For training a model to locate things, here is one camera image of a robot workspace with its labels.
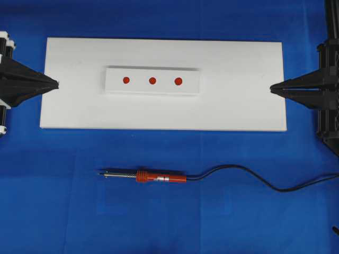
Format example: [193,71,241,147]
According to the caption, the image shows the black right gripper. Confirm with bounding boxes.
[270,39,338,143]

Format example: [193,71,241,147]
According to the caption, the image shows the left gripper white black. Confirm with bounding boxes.
[0,31,59,139]

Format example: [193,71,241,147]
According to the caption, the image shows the red handled soldering iron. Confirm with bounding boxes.
[98,170,187,183]

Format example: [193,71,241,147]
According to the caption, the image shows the left red dot mark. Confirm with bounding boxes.
[123,77,130,84]

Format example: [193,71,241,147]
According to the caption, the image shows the red dot mark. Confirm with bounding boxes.
[149,77,156,85]
[174,77,183,86]
[123,77,130,84]

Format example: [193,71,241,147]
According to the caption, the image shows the right red dot mark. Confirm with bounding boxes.
[174,77,183,86]

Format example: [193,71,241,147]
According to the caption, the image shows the middle red dot mark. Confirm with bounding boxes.
[149,77,156,85]

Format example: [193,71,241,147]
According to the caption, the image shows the large white base board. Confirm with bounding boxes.
[40,38,287,132]

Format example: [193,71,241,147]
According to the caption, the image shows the small white raised plate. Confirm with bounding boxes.
[105,66,201,96]

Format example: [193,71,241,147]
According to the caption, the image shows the blue table cloth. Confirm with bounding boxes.
[1,1,338,253]

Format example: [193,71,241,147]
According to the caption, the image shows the black aluminium frame rail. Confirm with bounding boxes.
[325,0,339,39]

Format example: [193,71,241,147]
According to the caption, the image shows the black soldering iron cable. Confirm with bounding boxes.
[186,165,339,193]

